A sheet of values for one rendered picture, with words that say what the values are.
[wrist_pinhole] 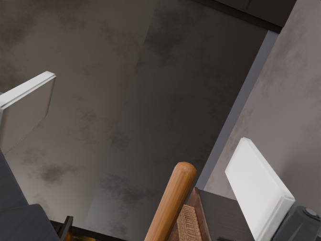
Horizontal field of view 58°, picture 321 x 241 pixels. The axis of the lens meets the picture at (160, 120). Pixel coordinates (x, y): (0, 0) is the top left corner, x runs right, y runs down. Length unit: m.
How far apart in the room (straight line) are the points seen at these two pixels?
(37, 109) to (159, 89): 3.09
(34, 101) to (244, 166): 0.13
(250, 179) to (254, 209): 0.02
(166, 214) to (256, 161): 0.24
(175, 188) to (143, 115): 2.99
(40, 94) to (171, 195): 0.25
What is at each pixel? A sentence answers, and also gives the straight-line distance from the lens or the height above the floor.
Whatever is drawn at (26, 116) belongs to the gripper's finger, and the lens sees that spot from 0.17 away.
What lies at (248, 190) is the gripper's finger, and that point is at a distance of 0.18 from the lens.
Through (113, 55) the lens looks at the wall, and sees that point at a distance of 3.22.
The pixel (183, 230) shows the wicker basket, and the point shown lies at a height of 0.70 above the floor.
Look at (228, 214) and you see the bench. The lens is 2.22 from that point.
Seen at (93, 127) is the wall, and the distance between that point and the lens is 3.50.
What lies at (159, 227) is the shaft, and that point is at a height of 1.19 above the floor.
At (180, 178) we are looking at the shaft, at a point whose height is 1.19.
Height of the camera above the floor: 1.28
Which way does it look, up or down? 8 degrees down
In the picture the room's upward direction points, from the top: 72 degrees counter-clockwise
